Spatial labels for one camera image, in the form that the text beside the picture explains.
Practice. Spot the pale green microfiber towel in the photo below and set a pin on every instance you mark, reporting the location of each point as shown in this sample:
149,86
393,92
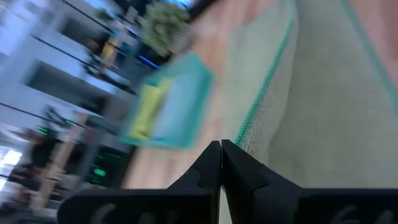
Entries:
326,109

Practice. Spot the light blue teal-edged towel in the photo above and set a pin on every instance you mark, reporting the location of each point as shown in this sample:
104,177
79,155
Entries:
177,112

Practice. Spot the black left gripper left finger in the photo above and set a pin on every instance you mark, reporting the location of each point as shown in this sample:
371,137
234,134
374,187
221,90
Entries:
186,202

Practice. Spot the lime green microfiber towel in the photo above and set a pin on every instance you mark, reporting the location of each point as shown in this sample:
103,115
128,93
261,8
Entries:
147,109

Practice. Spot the green plant in grey pot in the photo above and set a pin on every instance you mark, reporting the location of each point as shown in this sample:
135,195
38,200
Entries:
164,28

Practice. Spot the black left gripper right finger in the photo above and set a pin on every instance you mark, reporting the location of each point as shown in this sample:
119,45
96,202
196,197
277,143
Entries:
264,202

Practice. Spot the teal plastic bin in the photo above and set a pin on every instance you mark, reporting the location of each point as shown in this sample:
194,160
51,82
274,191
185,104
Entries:
199,93

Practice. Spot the wooden beam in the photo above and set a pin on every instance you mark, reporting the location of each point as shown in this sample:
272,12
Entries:
109,51

